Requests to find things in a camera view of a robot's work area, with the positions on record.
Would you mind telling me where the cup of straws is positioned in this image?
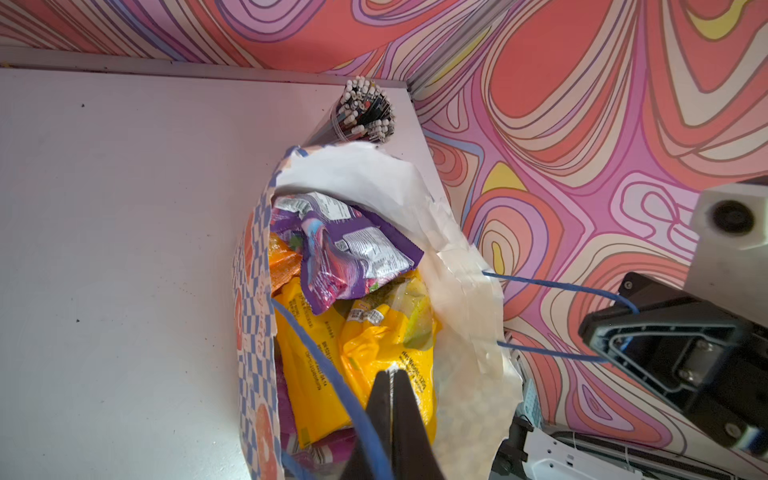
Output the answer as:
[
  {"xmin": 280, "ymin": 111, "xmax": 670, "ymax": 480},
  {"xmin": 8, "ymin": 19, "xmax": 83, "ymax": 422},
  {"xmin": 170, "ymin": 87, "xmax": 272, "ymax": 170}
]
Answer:
[{"xmin": 305, "ymin": 76, "xmax": 396, "ymax": 145}]

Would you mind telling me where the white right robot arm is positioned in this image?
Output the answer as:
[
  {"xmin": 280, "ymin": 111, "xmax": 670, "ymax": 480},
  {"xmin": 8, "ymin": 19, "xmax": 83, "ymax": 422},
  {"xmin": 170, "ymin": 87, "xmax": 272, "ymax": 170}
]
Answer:
[{"xmin": 500, "ymin": 272, "xmax": 767, "ymax": 479}]

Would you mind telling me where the small yellow snack bag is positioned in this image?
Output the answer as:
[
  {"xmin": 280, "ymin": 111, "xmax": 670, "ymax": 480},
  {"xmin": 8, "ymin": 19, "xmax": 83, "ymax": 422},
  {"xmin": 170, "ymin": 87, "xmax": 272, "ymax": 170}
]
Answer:
[{"xmin": 276, "ymin": 277, "xmax": 351, "ymax": 448}]

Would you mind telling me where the orange snack bag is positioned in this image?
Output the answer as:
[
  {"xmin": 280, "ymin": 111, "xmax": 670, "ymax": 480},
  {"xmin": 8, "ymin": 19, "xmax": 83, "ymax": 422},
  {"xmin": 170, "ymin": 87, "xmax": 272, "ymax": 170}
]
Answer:
[{"xmin": 268, "ymin": 233, "xmax": 302, "ymax": 294}]

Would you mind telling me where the yellow mango snack bag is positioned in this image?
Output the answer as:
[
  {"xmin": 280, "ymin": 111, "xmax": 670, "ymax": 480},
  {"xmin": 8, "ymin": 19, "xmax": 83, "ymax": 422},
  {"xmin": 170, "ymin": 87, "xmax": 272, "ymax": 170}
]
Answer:
[{"xmin": 338, "ymin": 270, "xmax": 440, "ymax": 441}]

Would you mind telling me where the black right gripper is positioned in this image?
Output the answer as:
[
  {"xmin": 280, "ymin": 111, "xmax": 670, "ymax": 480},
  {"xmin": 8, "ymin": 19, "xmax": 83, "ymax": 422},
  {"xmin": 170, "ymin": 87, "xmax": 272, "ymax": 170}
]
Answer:
[{"xmin": 579, "ymin": 272, "xmax": 767, "ymax": 458}]

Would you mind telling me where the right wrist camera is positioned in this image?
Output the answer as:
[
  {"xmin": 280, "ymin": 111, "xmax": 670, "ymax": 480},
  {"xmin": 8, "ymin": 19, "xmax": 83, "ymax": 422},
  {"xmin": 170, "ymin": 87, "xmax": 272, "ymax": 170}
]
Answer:
[{"xmin": 684, "ymin": 175, "xmax": 767, "ymax": 327}]

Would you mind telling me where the purple berries snack bag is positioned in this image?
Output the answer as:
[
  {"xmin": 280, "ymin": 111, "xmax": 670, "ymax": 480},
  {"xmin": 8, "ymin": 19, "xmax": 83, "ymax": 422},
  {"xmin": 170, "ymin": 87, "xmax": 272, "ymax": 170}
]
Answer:
[{"xmin": 270, "ymin": 192, "xmax": 424, "ymax": 315}]

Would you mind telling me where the checkered paper bag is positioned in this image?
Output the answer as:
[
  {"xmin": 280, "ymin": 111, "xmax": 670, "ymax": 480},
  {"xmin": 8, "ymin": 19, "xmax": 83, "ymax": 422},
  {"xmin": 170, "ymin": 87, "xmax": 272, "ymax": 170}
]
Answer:
[{"xmin": 233, "ymin": 142, "xmax": 523, "ymax": 479}]

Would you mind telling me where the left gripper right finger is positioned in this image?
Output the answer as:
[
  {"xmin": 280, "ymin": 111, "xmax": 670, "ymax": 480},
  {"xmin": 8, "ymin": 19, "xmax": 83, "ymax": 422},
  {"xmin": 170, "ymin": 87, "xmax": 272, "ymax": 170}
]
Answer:
[{"xmin": 391, "ymin": 370, "xmax": 444, "ymax": 480}]

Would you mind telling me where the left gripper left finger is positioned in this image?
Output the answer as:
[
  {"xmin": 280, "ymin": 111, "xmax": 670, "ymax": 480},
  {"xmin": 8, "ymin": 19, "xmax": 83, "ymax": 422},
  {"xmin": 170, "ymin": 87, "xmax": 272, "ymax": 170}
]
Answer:
[{"xmin": 340, "ymin": 370, "xmax": 393, "ymax": 479}]

